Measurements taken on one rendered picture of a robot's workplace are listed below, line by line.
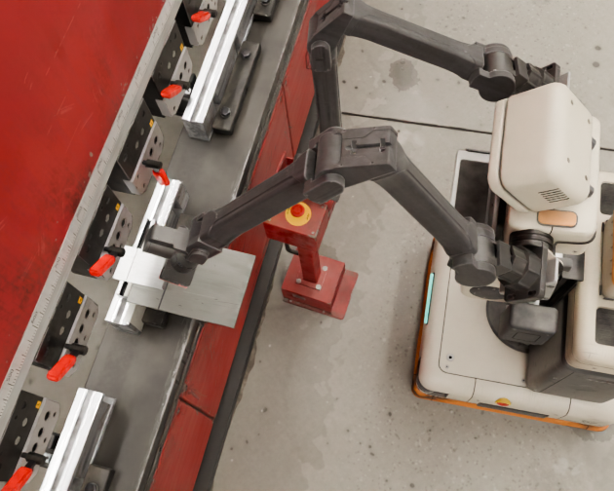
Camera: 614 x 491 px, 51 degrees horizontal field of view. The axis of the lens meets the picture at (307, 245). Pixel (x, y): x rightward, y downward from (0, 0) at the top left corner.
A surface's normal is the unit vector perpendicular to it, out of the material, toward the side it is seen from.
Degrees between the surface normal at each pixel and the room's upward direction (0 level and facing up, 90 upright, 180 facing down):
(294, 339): 0
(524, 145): 42
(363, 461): 0
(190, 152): 0
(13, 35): 90
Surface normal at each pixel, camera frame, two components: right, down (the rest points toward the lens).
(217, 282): -0.06, -0.37
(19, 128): 0.97, 0.22
